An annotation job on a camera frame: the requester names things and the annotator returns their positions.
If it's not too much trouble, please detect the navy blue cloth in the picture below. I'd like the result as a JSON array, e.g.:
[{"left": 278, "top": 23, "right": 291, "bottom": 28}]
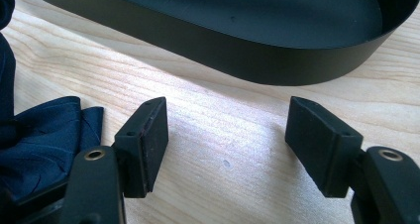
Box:
[{"left": 0, "top": 0, "right": 105, "bottom": 203}]

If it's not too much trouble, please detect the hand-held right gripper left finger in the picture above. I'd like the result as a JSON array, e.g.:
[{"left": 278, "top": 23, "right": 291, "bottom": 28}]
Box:
[{"left": 112, "top": 96, "right": 170, "bottom": 199}]

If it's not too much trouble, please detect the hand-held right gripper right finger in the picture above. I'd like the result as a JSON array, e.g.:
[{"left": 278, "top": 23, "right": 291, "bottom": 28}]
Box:
[{"left": 284, "top": 95, "right": 365, "bottom": 199}]

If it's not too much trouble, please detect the black oval metal tray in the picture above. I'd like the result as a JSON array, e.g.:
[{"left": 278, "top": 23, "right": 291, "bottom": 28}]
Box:
[{"left": 27, "top": 0, "right": 420, "bottom": 87}]

